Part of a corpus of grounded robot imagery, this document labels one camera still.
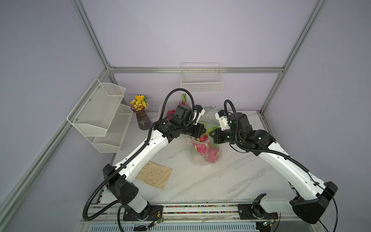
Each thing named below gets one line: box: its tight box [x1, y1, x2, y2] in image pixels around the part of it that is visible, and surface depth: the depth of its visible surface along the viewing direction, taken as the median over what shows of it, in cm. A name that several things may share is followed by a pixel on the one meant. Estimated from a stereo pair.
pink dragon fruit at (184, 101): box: [181, 93, 187, 106], surface depth 113 cm
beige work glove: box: [135, 160, 173, 189], surface depth 88 cm
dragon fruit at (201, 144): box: [191, 135, 210, 155], surface depth 76 cm
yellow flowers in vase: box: [128, 94, 152, 131], surface depth 95 cm
